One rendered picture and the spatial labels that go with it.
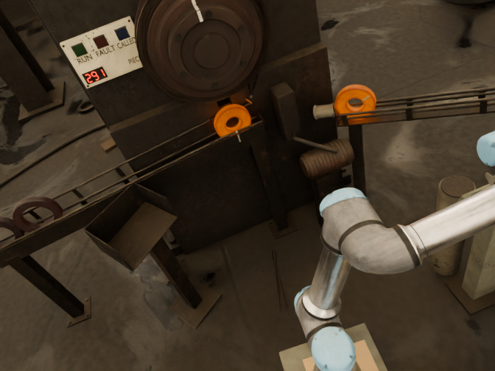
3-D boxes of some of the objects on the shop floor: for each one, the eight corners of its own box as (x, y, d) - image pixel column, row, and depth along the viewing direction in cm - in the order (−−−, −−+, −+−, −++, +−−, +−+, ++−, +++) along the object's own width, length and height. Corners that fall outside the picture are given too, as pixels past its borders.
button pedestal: (439, 285, 173) (455, 190, 131) (488, 264, 175) (520, 162, 132) (465, 317, 162) (491, 224, 119) (517, 294, 163) (562, 193, 121)
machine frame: (158, 179, 273) (-28, -142, 152) (302, 119, 278) (234, -236, 157) (175, 260, 220) (-87, -133, 99) (353, 185, 225) (311, -275, 105)
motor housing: (311, 223, 214) (295, 149, 177) (349, 207, 215) (340, 129, 178) (322, 241, 205) (307, 165, 168) (361, 224, 206) (355, 146, 169)
